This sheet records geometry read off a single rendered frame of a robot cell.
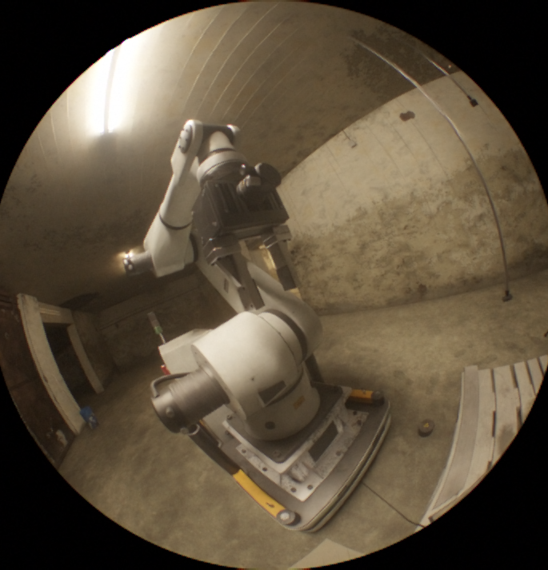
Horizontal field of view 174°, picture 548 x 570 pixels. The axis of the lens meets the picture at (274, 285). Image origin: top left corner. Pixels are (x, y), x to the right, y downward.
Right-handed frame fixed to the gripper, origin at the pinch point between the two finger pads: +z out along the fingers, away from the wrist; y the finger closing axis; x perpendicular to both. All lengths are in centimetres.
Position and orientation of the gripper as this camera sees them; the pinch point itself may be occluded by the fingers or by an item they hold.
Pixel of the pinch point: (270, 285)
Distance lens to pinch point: 47.9
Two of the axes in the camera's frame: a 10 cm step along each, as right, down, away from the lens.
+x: 6.2, -2.1, -7.6
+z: 3.9, 9.2, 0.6
